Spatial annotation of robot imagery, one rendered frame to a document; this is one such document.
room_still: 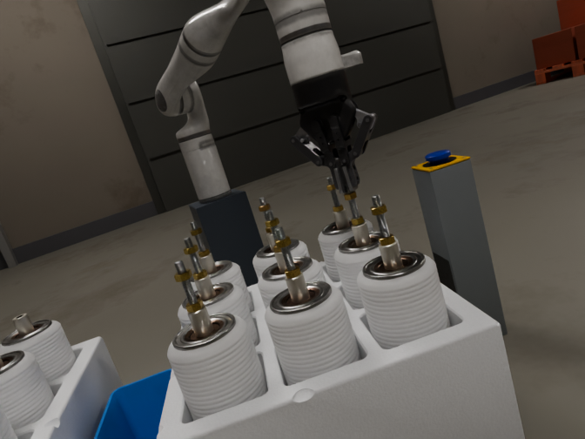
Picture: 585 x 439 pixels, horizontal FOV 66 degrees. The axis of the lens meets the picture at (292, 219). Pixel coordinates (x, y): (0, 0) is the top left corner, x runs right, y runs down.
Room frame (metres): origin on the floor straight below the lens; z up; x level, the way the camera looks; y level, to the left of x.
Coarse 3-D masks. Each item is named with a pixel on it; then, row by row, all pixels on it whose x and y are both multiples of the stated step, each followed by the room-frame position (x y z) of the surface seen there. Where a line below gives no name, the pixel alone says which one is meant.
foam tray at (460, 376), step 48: (432, 336) 0.45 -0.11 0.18; (480, 336) 0.44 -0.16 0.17; (336, 384) 0.43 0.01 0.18; (384, 384) 0.43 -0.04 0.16; (432, 384) 0.43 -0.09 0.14; (480, 384) 0.44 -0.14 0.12; (192, 432) 0.42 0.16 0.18; (240, 432) 0.42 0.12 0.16; (288, 432) 0.42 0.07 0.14; (336, 432) 0.42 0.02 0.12; (384, 432) 0.43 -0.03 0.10; (432, 432) 0.43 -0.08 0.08; (480, 432) 0.44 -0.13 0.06
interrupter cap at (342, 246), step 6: (372, 234) 0.65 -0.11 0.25; (378, 234) 0.64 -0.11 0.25; (348, 240) 0.65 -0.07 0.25; (354, 240) 0.65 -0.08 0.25; (372, 240) 0.63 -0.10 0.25; (378, 240) 0.61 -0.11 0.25; (342, 246) 0.64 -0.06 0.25; (348, 246) 0.63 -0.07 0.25; (354, 246) 0.63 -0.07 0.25; (366, 246) 0.60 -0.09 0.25; (372, 246) 0.59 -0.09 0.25; (378, 246) 0.59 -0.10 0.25; (342, 252) 0.61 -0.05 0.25; (348, 252) 0.60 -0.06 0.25; (354, 252) 0.60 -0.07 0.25; (360, 252) 0.59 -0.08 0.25
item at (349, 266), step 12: (396, 240) 0.61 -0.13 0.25; (336, 252) 0.63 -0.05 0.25; (372, 252) 0.59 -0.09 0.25; (336, 264) 0.63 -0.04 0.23; (348, 264) 0.60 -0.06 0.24; (360, 264) 0.58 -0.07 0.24; (348, 276) 0.60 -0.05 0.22; (348, 288) 0.61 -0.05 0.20; (348, 300) 0.62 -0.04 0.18; (360, 300) 0.59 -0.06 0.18
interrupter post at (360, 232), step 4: (360, 224) 0.62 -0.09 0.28; (364, 224) 0.62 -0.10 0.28; (352, 228) 0.63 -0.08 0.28; (356, 228) 0.62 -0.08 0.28; (360, 228) 0.62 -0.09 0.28; (364, 228) 0.62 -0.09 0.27; (356, 232) 0.62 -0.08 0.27; (360, 232) 0.62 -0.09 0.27; (364, 232) 0.62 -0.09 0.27; (368, 232) 0.62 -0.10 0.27; (356, 236) 0.62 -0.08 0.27; (360, 236) 0.62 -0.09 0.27; (364, 236) 0.62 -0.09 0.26; (368, 236) 0.62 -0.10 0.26; (356, 240) 0.62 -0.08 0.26; (360, 240) 0.62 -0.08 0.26; (364, 240) 0.62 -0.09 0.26; (368, 240) 0.62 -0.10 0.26; (356, 244) 0.63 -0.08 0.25; (360, 244) 0.62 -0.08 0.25; (364, 244) 0.62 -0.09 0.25
